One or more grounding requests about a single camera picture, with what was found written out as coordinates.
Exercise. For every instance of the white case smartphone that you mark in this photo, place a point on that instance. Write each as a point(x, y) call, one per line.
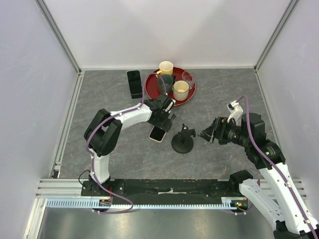
point(134, 80)

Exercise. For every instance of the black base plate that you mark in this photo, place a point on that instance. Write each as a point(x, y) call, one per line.
point(173, 191)

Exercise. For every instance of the aluminium frame post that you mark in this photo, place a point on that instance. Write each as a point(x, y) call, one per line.
point(58, 34)
point(292, 4)

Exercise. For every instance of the grey slotted cable duct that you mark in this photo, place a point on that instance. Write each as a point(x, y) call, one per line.
point(98, 204)

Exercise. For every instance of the yellow mug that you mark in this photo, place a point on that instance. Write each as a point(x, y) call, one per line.
point(165, 67)

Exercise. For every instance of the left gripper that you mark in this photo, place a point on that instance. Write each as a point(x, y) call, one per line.
point(165, 125)

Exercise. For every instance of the left aluminium frame post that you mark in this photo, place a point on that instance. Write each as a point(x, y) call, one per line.
point(58, 34)

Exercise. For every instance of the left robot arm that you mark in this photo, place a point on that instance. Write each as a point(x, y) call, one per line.
point(104, 130)

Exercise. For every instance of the dark green mug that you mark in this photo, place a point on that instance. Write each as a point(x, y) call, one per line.
point(168, 80)

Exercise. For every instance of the black round suction base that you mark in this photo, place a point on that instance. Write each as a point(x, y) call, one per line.
point(182, 142)

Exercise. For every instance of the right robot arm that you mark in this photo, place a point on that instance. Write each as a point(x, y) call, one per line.
point(287, 213)

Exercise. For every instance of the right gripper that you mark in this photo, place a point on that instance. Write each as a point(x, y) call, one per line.
point(219, 126)

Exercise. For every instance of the red round tray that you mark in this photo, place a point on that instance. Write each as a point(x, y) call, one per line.
point(151, 86)

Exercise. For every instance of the clear drinking glass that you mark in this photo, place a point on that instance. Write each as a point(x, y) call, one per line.
point(186, 76)

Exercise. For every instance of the right aluminium frame post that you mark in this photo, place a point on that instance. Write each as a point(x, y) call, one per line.
point(292, 4)

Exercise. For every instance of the cream faceted cup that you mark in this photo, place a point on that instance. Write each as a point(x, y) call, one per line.
point(180, 90)

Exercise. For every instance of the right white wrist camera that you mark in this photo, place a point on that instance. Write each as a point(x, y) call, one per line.
point(235, 110)

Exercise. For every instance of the pink case smartphone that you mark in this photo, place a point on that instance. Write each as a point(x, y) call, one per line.
point(157, 134)

